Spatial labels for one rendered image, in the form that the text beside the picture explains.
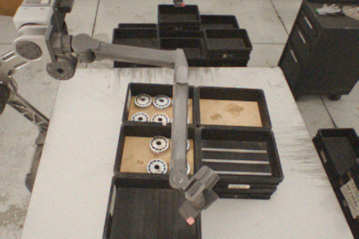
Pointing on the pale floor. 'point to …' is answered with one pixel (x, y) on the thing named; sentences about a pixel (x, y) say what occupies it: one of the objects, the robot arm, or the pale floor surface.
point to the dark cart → (322, 50)
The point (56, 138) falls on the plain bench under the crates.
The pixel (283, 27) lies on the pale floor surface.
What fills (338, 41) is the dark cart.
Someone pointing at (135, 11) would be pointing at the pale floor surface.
